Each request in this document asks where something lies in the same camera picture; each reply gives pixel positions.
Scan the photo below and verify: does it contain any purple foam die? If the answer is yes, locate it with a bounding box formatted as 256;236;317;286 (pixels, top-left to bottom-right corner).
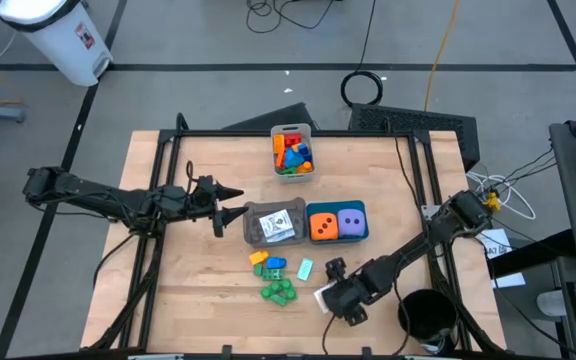
336;208;368;238

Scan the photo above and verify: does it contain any black metal table frame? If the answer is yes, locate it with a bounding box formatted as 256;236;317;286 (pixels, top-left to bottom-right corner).
85;112;505;357

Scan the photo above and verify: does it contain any black perforated computer case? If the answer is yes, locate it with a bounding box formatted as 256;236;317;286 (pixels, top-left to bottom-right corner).
347;103;481;172

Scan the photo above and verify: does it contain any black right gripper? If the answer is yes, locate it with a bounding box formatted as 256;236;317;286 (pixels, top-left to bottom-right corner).
325;256;370;328

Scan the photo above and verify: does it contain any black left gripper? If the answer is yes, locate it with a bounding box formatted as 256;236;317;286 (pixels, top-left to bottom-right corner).
186;174;250;240

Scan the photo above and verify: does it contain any dark grey plastic bin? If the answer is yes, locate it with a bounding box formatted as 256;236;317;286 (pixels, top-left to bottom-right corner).
242;197;308;249

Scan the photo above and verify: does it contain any black round cup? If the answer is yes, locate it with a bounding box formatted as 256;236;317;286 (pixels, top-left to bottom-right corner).
397;288;460;354

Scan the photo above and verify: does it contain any green two-stud toy brick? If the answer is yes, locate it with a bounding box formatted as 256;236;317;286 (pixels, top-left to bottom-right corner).
278;278;298;301

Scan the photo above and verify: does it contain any black desk beam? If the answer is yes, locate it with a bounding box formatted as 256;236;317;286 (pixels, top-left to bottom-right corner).
487;228;576;281

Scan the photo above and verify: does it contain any black coiled cable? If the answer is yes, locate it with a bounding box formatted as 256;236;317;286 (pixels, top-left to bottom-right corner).
339;0;385;108

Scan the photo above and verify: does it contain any white framed card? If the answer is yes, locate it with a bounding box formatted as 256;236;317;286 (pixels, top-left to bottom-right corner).
266;230;297;245
313;280;338;315

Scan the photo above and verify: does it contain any teal plastic bin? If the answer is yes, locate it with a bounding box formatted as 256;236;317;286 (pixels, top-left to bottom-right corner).
306;199;369;245

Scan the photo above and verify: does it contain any light grey plastic bin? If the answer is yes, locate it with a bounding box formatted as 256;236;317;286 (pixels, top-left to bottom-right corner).
269;122;317;185

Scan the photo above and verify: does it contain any white printed card packet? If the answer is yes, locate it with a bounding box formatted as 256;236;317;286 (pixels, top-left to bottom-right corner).
258;208;296;237

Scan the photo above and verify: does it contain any black slanted panel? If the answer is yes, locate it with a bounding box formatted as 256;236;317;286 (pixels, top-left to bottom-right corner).
222;102;321;132

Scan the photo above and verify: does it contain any blue curved toy brick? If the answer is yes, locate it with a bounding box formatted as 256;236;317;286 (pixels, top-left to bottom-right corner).
283;149;305;170

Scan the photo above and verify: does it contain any mint toy brick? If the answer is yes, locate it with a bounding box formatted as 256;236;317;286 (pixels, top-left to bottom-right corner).
296;257;315;282

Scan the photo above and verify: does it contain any grey computer mouse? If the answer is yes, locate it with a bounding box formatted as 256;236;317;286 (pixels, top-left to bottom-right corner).
536;289;569;317

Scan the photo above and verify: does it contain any black tangled floor cable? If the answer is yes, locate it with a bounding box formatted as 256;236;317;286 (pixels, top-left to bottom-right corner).
245;0;337;35

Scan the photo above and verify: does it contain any yellow floor cable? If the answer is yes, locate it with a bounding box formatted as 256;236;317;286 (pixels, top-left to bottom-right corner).
423;0;462;112

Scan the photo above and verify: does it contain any white printed paper sheet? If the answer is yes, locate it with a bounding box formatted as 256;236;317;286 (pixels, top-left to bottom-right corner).
478;228;513;260

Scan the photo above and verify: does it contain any orange foam die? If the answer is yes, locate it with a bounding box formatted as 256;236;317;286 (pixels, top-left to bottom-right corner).
310;212;340;242

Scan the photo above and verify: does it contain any white pedal trash can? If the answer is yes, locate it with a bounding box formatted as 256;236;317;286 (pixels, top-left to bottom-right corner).
0;0;115;88

